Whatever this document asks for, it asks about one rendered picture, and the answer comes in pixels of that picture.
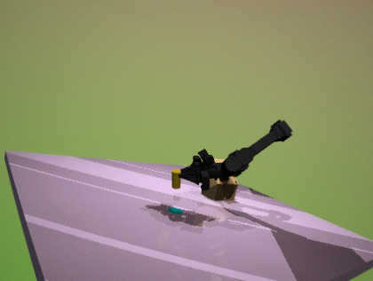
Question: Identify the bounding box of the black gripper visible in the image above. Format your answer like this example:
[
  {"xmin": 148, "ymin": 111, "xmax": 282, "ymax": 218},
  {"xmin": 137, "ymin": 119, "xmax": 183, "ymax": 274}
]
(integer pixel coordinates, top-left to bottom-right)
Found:
[{"xmin": 179, "ymin": 156, "xmax": 221, "ymax": 191}]

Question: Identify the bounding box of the yellow cylinder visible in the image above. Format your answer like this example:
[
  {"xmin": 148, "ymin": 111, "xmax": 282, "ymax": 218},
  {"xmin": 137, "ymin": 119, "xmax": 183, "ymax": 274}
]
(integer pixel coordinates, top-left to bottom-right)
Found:
[{"xmin": 171, "ymin": 169, "xmax": 181, "ymax": 189}]

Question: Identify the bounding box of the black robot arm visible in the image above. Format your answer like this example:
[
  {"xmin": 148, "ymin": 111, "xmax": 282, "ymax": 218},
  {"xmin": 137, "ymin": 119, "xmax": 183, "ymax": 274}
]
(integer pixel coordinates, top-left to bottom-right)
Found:
[{"xmin": 198, "ymin": 119, "xmax": 292, "ymax": 181}]

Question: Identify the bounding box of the cyan circle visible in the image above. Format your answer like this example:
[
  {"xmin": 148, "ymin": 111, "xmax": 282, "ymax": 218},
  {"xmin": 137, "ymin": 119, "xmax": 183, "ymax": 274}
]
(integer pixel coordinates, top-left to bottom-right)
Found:
[{"xmin": 168, "ymin": 208, "xmax": 183, "ymax": 213}]

